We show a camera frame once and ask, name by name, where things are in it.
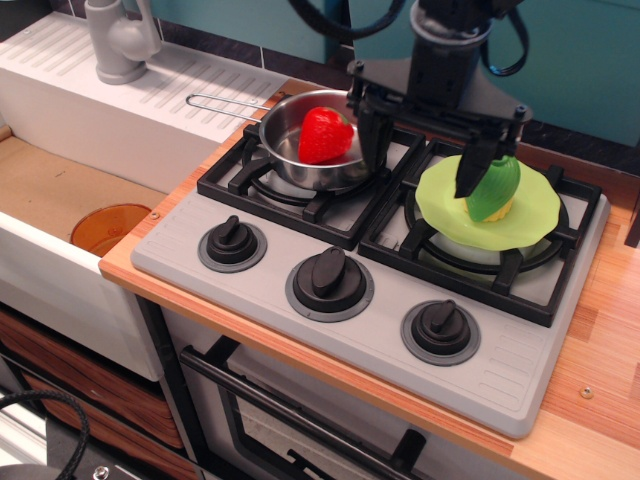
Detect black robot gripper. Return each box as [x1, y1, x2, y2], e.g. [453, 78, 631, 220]
[348, 37, 531, 198]

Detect green yellow toy corncob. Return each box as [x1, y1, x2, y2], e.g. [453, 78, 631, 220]
[465, 156, 521, 223]

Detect red toy strawberry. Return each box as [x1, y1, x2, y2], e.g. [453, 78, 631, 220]
[298, 106, 354, 165]

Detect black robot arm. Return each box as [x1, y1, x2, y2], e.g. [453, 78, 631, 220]
[347, 1, 533, 198]

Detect light green plate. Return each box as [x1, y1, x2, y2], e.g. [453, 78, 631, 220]
[415, 155, 561, 251]

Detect stainless steel pan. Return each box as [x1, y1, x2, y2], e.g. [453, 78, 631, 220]
[185, 89, 391, 193]

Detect black middle stove knob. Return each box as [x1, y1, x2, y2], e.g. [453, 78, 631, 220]
[285, 246, 375, 323]

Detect black stove knob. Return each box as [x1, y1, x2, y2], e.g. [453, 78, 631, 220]
[285, 246, 375, 323]
[400, 299, 481, 367]
[198, 215, 267, 274]

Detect black right stove knob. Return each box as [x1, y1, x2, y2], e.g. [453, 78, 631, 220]
[400, 299, 481, 367]

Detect black left stove knob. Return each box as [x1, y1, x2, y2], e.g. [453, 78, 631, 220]
[198, 215, 267, 274]

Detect grey toy stove top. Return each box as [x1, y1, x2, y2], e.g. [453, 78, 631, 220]
[131, 179, 581, 438]

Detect black left burner grate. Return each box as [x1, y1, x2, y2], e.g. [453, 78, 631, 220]
[197, 125, 426, 250]

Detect black burner grate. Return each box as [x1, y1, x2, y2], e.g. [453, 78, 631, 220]
[197, 125, 426, 250]
[358, 140, 609, 327]

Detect black right burner grate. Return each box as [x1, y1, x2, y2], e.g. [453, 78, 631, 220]
[358, 140, 609, 327]

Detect teal cabinet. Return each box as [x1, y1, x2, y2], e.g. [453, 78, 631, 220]
[152, 0, 639, 146]

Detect grey toy faucet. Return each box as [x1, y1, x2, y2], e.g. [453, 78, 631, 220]
[84, 0, 162, 85]

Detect white toy sink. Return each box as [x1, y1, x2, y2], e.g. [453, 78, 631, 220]
[1, 13, 285, 381]

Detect wooden drawer fronts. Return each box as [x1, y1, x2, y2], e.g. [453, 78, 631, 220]
[1, 304, 198, 479]

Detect black braided cable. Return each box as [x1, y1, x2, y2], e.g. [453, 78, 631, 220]
[288, 0, 407, 40]

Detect oven door with black handle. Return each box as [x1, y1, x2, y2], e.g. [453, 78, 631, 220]
[179, 337, 512, 479]

